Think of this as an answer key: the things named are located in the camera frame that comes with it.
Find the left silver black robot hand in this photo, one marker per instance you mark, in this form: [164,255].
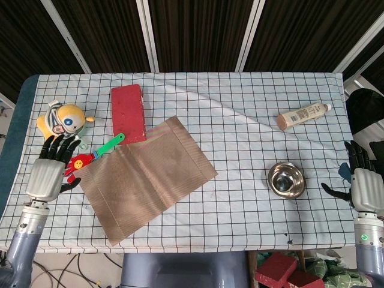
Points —
[45,180]

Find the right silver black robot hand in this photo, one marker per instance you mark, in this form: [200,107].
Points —
[367,192]

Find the red brick block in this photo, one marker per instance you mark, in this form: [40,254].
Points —
[127,114]

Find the mint green toy pan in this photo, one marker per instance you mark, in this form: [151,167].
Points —
[82,144]

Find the grey-blue robot torso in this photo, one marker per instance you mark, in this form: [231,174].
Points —
[180,270]

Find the white checkered tablecloth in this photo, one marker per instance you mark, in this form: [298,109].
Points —
[240,105]

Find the yellow plush toy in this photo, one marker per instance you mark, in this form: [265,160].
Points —
[70,117]

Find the white partition post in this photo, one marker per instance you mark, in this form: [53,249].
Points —
[147,33]
[357,48]
[249,33]
[64,33]

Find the metal bowl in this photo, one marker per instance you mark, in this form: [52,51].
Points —
[286,181]

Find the green patterned cloth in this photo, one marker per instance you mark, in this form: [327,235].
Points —
[333,273]

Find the beige tube bottle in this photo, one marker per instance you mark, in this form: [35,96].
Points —
[300,117]

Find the red hand clapper toy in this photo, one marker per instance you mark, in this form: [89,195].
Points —
[79,163]

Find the black chair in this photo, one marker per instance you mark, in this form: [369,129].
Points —
[366,108]

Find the brown woven placemat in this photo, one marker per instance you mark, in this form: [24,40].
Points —
[144,180]

